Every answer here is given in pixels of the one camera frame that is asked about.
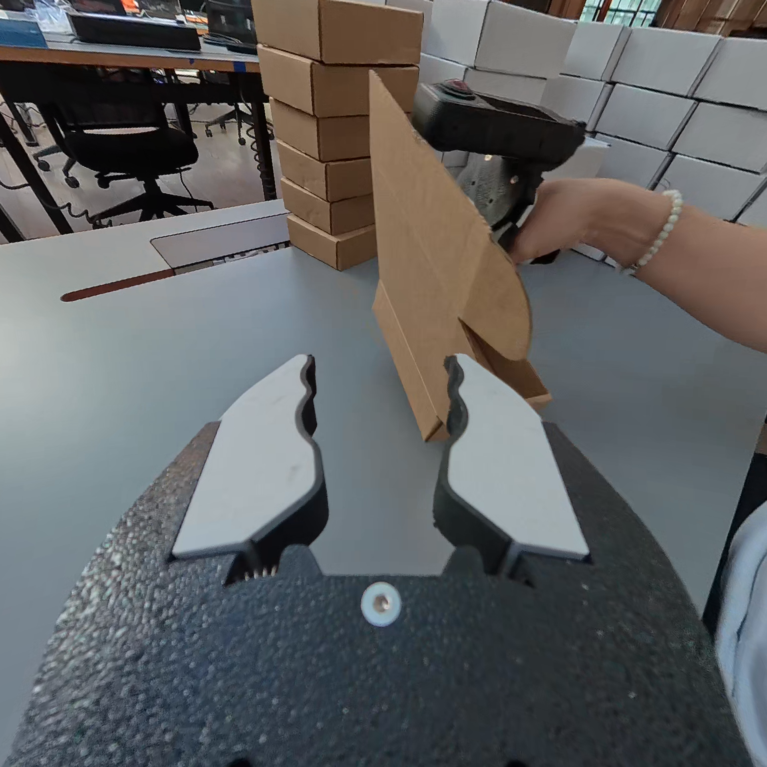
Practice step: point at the long black box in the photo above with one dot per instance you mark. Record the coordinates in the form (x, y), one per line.
(132, 33)

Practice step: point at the stack of white cardboard boxes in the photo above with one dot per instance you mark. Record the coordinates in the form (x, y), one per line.
(647, 114)

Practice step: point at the person's right hand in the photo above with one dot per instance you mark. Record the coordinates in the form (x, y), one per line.
(587, 213)

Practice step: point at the person's right forearm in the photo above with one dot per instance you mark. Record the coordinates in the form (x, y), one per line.
(707, 269)

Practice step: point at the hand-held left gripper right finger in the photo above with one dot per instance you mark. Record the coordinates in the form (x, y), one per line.
(509, 473)

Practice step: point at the brown corrugated mailer box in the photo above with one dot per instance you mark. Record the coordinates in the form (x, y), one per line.
(431, 239)

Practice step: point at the stack of brown cardboard boxes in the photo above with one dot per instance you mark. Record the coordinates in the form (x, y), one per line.
(335, 84)

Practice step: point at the wooden top desk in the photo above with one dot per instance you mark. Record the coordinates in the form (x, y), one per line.
(90, 54)

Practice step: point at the person's pale blue shirt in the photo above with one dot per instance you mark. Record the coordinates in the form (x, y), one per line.
(746, 647)

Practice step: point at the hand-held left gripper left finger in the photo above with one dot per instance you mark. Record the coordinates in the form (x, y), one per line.
(251, 467)

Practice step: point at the black electronic device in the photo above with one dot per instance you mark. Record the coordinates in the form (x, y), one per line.
(231, 24)

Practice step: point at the black office chair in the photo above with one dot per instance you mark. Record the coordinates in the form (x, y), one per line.
(132, 150)

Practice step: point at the blue box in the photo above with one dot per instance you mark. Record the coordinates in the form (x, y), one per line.
(21, 30)

